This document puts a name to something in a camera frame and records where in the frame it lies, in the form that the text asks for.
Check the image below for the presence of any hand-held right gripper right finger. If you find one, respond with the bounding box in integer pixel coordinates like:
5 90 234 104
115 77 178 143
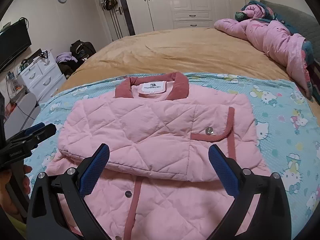
208 144 292 240

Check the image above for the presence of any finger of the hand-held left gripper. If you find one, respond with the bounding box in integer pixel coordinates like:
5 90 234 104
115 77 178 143
6 122 57 153

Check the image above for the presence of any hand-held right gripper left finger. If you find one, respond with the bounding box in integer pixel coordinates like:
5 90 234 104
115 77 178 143
26 144 110 240

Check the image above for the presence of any pink quilted jacket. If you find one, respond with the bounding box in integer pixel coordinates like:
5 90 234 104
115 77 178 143
46 72 269 240

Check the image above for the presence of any dark clothes pile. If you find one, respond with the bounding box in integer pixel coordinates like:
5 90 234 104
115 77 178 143
58 60 83 77

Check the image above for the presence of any person's left hand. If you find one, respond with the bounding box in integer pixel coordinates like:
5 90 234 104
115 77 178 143
0 165 33 230

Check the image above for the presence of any white drawer chest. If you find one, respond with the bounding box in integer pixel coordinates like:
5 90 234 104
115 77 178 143
17 52 67 97

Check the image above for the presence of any purple cloth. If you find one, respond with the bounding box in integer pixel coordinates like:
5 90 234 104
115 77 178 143
55 52 78 63

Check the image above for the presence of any blue cartoon printed blanket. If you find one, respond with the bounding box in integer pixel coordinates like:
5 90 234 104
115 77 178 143
25 72 320 230

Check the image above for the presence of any black television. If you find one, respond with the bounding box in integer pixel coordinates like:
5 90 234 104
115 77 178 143
0 20 32 72

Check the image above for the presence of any black bag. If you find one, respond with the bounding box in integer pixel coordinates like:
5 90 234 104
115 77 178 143
70 40 97 60

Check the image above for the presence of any bed with tan cover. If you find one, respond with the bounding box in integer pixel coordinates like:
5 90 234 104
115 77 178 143
56 27 320 105

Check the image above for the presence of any pink crumpled duvet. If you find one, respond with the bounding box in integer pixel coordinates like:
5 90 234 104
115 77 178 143
214 1 314 102

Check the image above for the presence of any white door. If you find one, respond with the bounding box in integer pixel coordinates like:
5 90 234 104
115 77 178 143
96 0 137 42

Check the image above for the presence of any white wardrobe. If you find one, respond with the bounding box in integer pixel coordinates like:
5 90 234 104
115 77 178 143
121 0 247 34

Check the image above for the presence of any grey quilted headboard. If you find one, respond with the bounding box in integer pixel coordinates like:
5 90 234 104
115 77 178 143
260 0 320 63

